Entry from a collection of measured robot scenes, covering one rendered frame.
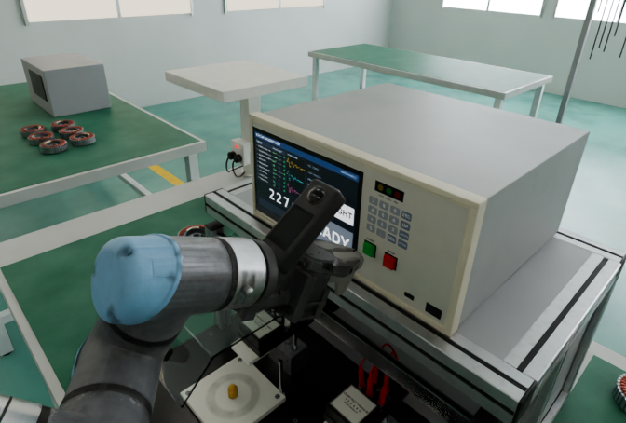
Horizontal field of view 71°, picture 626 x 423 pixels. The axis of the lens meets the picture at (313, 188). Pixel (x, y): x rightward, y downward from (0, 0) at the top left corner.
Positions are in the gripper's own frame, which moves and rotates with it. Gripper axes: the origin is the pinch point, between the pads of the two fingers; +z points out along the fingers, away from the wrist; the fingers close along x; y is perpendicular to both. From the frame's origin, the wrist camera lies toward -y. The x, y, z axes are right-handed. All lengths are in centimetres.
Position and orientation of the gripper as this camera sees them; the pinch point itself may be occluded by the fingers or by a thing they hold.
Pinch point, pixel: (357, 252)
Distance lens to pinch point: 64.4
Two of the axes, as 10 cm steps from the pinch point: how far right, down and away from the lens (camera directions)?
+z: 6.5, 1.0, 7.6
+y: -3.3, 9.3, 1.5
